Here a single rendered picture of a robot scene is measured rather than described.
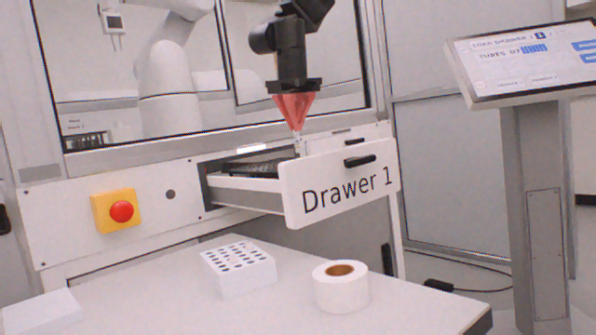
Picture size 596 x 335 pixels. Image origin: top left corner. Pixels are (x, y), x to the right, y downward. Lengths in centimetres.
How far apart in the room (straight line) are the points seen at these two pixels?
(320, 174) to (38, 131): 49
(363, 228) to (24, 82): 94
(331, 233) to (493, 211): 148
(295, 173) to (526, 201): 113
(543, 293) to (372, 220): 75
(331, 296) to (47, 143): 56
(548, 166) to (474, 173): 90
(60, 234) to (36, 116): 21
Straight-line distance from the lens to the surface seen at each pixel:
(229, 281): 57
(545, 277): 173
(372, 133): 122
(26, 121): 80
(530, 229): 164
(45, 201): 81
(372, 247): 129
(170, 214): 86
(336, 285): 47
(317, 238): 111
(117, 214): 75
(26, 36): 83
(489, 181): 245
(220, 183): 84
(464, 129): 246
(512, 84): 146
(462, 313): 49
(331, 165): 68
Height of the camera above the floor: 100
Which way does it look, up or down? 7 degrees down
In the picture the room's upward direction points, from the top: 8 degrees counter-clockwise
